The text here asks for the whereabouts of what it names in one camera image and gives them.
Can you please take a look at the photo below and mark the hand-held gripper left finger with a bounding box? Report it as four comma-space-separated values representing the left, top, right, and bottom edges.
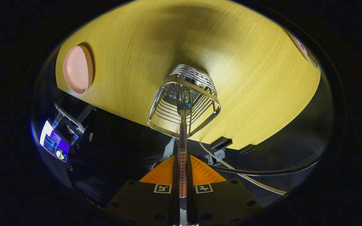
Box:
104, 155, 179, 226

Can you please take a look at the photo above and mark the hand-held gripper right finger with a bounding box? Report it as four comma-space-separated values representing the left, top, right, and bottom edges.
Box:
187, 155, 265, 226

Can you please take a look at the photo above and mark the fork with red checkered handle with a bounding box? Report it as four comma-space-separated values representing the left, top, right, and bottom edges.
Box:
177, 84, 192, 198

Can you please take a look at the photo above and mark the metal wire drainer basket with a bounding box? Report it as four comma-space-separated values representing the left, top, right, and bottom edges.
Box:
147, 64, 222, 138

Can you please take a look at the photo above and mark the pink plate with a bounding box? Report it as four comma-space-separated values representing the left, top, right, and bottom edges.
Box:
63, 46, 93, 95

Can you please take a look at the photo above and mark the white plate with food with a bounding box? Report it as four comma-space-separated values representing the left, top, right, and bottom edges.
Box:
289, 31, 320, 69

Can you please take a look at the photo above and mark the black table bracket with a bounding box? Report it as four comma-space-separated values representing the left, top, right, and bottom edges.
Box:
210, 137, 233, 150
239, 144, 257, 154

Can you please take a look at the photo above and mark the white cable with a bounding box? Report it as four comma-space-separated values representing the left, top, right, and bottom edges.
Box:
199, 141, 287, 195

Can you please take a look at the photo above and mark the black cable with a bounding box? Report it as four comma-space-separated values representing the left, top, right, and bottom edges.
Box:
212, 157, 321, 175

